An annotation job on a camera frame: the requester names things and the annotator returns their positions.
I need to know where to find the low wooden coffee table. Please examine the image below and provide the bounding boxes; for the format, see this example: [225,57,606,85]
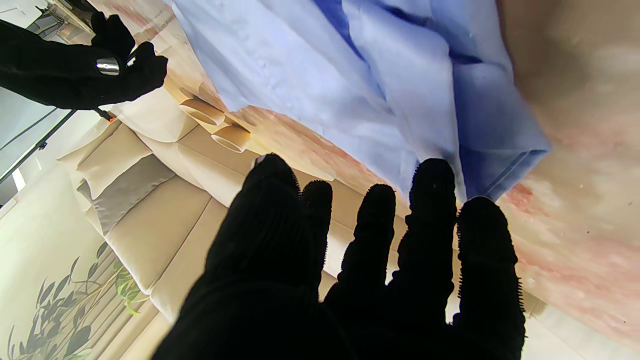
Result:
[111,75,256,156]

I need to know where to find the tall green leafy plant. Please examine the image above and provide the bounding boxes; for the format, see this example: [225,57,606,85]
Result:
[7,242,146,360]

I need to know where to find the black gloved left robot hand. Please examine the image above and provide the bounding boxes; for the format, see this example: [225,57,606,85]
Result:
[152,153,526,360]

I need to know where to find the beige pleated curtain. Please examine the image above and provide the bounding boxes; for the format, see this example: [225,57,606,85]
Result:
[75,260,173,360]

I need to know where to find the black stand pole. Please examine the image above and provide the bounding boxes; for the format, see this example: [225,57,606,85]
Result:
[0,107,118,183]

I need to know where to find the light blue button shirt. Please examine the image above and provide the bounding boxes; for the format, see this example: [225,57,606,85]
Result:
[170,0,551,203]

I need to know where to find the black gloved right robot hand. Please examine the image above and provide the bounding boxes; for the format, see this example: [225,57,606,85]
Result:
[0,11,168,111]

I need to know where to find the beige sectional sofa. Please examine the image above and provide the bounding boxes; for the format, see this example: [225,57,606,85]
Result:
[57,120,416,326]

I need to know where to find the grey sofa cushion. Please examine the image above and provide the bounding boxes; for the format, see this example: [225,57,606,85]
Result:
[77,154,176,236]

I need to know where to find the cream sofa cushion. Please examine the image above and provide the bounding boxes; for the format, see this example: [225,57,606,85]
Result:
[75,125,153,201]

